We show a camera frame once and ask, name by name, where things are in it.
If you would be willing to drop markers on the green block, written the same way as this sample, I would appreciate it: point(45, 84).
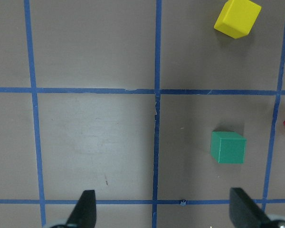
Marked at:
point(228, 147)

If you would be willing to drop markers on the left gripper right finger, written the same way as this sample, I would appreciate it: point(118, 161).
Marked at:
point(245, 213)

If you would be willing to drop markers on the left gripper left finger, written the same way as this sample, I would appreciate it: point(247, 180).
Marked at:
point(84, 212)

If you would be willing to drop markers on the yellow block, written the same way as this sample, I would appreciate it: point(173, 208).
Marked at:
point(237, 18)

